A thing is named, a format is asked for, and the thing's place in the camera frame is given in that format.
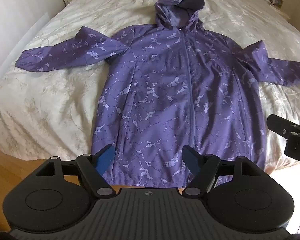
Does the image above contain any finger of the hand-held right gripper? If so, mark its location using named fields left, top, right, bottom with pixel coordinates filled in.
left=266, top=114, right=300, bottom=137

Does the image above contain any purple patterned hooded jacket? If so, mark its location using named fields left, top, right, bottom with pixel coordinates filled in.
left=14, top=0, right=300, bottom=188

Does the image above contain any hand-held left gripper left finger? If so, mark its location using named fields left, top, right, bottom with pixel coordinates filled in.
left=37, top=144, right=117, bottom=197

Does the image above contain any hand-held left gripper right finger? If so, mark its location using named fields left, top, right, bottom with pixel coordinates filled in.
left=182, top=145, right=261, bottom=197

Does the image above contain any wooden nightstand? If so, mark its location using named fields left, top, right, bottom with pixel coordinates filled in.
left=254, top=0, right=291, bottom=19

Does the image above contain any white floral bedspread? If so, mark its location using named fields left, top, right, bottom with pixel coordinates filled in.
left=0, top=0, right=300, bottom=178

